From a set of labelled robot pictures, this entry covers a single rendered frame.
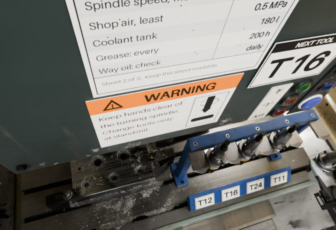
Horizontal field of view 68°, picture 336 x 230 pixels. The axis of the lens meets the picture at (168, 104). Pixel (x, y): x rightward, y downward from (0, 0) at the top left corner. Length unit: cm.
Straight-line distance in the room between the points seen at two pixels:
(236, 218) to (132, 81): 110
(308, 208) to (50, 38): 134
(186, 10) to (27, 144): 20
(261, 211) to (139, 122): 110
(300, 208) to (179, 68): 124
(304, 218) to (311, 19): 121
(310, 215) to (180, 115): 117
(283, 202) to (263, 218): 14
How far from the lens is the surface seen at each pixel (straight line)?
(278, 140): 85
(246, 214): 129
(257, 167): 118
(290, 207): 139
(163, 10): 17
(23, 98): 22
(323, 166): 92
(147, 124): 29
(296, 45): 27
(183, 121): 31
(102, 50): 18
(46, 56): 18
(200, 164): 76
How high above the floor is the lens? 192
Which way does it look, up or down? 58 degrees down
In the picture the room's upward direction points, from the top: 10 degrees clockwise
